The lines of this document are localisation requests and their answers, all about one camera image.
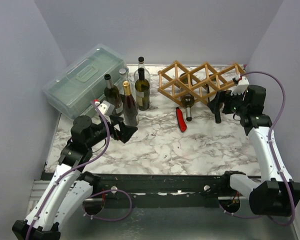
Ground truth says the clear glass bottle blue cap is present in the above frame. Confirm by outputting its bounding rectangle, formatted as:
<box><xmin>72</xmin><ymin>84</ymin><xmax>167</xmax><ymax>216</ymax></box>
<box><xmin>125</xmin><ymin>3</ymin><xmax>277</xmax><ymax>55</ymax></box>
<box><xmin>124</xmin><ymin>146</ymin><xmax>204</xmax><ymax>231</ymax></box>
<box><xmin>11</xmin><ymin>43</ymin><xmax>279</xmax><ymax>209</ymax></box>
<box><xmin>119</xmin><ymin>68</ymin><xmax>130</xmax><ymax>87</ymax></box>

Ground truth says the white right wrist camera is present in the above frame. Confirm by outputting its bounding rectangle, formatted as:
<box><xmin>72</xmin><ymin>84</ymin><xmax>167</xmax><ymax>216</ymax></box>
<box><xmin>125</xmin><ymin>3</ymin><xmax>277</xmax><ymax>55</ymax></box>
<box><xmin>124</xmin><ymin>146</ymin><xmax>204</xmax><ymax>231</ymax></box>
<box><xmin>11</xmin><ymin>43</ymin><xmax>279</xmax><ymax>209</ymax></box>
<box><xmin>230</xmin><ymin>75</ymin><xmax>250</xmax><ymax>96</ymax></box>

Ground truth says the green bottle front middle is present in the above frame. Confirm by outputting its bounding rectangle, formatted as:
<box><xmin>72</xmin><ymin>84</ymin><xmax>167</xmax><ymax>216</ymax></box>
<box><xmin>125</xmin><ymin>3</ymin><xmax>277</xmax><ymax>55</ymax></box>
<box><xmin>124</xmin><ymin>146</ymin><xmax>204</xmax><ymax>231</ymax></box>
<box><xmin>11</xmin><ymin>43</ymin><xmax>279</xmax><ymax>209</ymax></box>
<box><xmin>179</xmin><ymin>78</ymin><xmax>195</xmax><ymax>122</ymax></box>

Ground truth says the green bottle white label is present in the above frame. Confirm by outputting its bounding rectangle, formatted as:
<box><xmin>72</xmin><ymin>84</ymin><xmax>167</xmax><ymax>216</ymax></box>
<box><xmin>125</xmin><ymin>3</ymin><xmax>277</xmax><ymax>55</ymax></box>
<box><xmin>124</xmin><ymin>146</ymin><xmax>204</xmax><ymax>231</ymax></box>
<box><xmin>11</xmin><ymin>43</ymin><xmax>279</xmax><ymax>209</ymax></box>
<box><xmin>207</xmin><ymin>97</ymin><xmax>223</xmax><ymax>124</ymax></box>

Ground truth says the red black corkscrew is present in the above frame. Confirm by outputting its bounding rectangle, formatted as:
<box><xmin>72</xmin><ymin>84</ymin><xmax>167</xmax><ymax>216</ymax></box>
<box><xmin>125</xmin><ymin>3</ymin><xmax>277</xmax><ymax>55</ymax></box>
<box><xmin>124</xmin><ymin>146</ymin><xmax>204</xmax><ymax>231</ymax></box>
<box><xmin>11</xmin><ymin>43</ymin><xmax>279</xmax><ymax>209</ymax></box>
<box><xmin>175</xmin><ymin>107</ymin><xmax>187</xmax><ymax>133</ymax></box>

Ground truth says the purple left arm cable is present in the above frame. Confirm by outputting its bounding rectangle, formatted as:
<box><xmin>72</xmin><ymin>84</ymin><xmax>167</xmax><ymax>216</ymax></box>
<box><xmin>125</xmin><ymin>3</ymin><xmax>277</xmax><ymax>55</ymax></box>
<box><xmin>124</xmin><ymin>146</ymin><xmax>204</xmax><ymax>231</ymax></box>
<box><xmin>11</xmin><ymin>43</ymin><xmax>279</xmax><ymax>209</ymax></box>
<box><xmin>24</xmin><ymin>101</ymin><xmax>133</xmax><ymax>240</ymax></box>

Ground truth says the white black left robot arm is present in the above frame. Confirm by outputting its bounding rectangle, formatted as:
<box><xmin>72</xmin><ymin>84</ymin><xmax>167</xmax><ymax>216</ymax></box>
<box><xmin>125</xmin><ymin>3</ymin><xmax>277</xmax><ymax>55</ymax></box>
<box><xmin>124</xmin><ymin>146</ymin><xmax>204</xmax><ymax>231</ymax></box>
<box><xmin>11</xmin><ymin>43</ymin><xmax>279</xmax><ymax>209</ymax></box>
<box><xmin>12</xmin><ymin>99</ymin><xmax>138</xmax><ymax>240</ymax></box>

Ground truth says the wooden wine rack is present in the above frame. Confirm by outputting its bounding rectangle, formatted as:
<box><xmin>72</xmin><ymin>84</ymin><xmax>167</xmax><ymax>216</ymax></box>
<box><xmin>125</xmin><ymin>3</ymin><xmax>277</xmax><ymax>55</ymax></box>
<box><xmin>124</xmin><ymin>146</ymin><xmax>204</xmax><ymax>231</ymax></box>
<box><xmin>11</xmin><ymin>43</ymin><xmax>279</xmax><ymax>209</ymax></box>
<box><xmin>157</xmin><ymin>60</ymin><xmax>245</xmax><ymax>106</ymax></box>

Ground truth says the green plastic toolbox clear lid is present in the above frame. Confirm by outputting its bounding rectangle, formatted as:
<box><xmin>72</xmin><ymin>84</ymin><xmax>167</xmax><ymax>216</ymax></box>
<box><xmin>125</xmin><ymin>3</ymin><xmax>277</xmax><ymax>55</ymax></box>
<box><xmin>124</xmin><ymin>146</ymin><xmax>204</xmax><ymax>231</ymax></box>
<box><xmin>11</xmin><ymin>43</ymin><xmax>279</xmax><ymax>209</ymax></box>
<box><xmin>43</xmin><ymin>44</ymin><xmax>128</xmax><ymax>120</ymax></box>

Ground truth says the dark red wine bottle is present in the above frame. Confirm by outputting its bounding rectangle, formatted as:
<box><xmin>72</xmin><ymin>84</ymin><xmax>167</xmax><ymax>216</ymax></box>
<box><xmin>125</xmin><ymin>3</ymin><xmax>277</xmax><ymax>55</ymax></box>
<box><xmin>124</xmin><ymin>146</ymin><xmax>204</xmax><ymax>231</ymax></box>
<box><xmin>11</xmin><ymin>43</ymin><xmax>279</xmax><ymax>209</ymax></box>
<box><xmin>122</xmin><ymin>80</ymin><xmax>139</xmax><ymax>127</ymax></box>

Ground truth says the clear flask bottle black cap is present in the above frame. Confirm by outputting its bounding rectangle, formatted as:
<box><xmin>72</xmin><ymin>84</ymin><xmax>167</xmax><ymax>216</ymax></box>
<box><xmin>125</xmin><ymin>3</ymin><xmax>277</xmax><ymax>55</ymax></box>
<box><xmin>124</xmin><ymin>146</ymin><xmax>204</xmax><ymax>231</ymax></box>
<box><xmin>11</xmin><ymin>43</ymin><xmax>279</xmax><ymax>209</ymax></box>
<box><xmin>133</xmin><ymin>56</ymin><xmax>151</xmax><ymax>82</ymax></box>

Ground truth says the green bottle Italia label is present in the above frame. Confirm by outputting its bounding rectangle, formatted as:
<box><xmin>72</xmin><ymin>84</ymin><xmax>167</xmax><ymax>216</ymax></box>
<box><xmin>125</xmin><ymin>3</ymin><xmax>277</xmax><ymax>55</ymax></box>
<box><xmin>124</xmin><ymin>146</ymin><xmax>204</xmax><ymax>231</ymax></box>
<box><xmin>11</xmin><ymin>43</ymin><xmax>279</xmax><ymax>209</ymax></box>
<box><xmin>104</xmin><ymin>74</ymin><xmax>123</xmax><ymax>116</ymax></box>

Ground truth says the green wine bottle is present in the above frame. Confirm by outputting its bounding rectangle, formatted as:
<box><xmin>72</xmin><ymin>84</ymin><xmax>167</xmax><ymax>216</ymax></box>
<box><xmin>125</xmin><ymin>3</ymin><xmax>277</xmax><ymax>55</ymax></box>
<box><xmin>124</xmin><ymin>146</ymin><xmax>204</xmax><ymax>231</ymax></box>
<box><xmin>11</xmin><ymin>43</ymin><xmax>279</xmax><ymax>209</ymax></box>
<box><xmin>134</xmin><ymin>67</ymin><xmax>150</xmax><ymax>111</ymax></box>

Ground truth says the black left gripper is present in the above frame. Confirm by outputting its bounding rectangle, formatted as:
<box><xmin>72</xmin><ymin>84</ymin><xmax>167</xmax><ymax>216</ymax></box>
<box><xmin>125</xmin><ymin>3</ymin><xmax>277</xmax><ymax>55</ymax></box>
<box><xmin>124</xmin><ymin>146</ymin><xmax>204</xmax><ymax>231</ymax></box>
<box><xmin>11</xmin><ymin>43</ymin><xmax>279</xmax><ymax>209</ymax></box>
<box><xmin>86</xmin><ymin>114</ymin><xmax>138</xmax><ymax>148</ymax></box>

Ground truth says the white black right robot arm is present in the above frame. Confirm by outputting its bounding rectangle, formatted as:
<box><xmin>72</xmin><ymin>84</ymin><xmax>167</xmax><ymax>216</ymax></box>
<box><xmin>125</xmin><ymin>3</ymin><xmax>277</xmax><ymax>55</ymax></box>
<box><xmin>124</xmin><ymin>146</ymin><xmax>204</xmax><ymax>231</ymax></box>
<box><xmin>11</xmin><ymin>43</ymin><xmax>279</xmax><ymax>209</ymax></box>
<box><xmin>220</xmin><ymin>85</ymin><xmax>300</xmax><ymax>217</ymax></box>

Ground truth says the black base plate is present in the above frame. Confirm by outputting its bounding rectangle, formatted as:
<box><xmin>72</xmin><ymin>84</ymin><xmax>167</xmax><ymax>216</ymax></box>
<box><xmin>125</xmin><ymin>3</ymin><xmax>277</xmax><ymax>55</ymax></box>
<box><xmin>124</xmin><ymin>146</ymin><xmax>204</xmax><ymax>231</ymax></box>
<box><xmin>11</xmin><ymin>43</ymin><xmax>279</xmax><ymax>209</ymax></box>
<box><xmin>39</xmin><ymin>163</ymin><xmax>282</xmax><ymax>210</ymax></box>

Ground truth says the aluminium rail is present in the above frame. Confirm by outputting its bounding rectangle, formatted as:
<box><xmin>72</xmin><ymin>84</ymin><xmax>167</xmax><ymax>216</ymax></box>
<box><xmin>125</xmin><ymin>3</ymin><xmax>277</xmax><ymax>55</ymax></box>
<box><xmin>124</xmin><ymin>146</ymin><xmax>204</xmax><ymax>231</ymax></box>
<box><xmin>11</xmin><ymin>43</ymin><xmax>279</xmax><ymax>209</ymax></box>
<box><xmin>29</xmin><ymin>177</ymin><xmax>295</xmax><ymax>201</ymax></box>

